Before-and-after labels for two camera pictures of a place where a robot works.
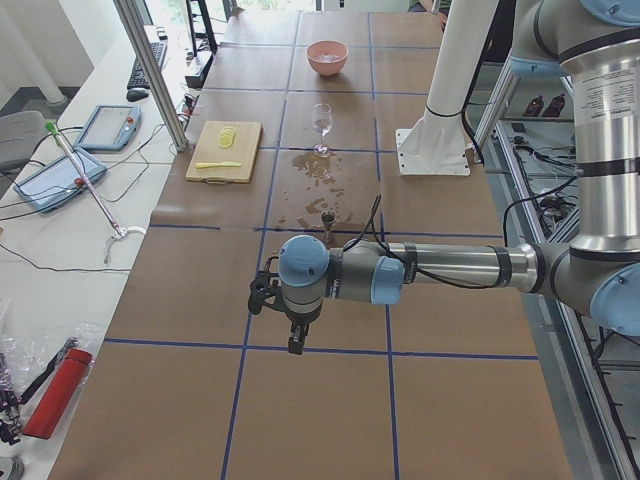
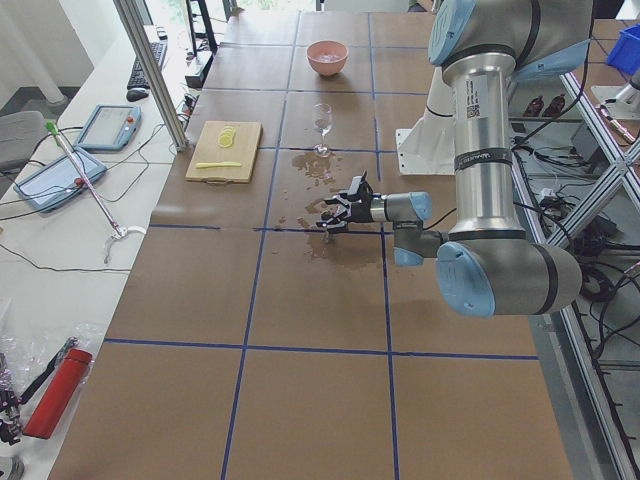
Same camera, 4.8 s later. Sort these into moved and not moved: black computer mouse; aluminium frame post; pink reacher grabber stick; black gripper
Moved: black gripper
Not moved: pink reacher grabber stick; black computer mouse; aluminium frame post
